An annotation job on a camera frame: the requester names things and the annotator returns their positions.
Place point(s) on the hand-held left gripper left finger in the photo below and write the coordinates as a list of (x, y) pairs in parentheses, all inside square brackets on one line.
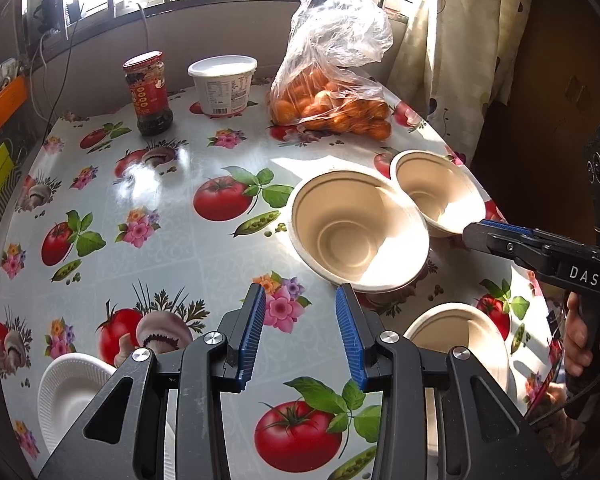
[(252, 335)]

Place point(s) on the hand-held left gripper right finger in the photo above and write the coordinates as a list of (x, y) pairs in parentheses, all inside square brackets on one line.
[(350, 340)]

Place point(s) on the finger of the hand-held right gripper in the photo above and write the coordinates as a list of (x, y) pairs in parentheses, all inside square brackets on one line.
[(490, 244), (505, 226)]

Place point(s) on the beige paper bowl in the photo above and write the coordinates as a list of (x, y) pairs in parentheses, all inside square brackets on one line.
[(350, 240), (437, 190), (460, 332)]

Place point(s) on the white ribbed foam plate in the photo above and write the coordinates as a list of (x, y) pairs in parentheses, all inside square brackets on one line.
[(70, 400)]

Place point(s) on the person's right hand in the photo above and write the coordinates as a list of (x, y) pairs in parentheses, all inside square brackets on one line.
[(575, 345)]

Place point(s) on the cream patterned curtain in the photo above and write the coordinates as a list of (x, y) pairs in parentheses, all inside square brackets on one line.
[(460, 35)]

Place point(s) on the plastic bag of oranges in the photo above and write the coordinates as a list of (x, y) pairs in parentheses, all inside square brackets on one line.
[(330, 75)]

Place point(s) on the white plastic tub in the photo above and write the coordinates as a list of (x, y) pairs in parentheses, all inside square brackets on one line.
[(223, 85)]

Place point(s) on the red-label chili sauce jar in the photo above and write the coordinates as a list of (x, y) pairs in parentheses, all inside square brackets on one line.
[(150, 92)]

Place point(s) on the orange plastic tray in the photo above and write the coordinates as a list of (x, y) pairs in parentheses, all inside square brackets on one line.
[(5, 97)]

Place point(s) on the small black adapter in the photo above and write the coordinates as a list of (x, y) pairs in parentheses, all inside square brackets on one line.
[(73, 11)]

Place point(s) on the black power strip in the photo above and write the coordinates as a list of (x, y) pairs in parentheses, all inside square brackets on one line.
[(47, 10)]

